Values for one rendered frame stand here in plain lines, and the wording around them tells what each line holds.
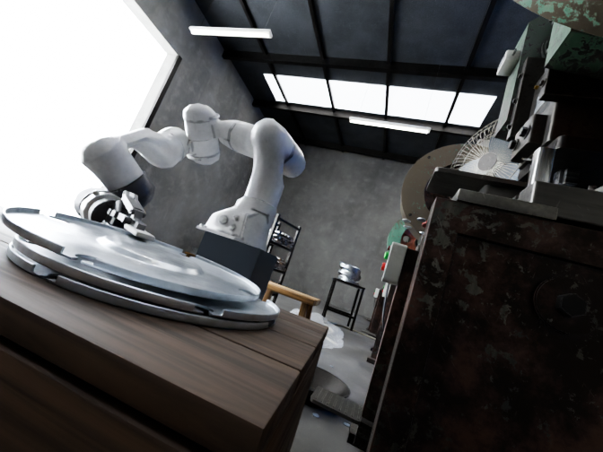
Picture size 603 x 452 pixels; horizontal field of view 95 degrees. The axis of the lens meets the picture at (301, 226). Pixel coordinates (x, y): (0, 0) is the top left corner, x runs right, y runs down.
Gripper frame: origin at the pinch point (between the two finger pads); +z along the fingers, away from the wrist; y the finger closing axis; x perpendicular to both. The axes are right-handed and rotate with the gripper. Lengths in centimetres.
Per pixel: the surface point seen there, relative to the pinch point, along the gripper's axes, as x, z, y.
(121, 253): -7.0, 18.0, 0.2
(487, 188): 54, 36, 39
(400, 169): 646, -300, 336
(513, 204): 33, 44, 28
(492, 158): 133, 17, 92
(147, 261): -4.9, 19.7, 0.4
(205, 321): -3.4, 31.4, -0.9
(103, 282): -10.5, 27.7, -0.2
